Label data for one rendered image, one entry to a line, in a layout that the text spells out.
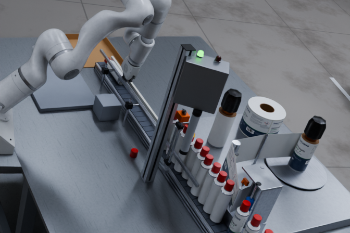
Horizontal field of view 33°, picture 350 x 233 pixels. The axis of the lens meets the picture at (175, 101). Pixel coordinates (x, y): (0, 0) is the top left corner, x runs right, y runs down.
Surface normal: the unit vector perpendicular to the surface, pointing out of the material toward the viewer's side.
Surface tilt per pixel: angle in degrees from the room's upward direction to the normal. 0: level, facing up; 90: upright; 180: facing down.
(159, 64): 0
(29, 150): 0
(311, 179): 0
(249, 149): 90
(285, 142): 90
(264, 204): 90
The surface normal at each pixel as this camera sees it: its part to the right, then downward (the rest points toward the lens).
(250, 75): 0.26, -0.81
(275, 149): 0.36, 0.58
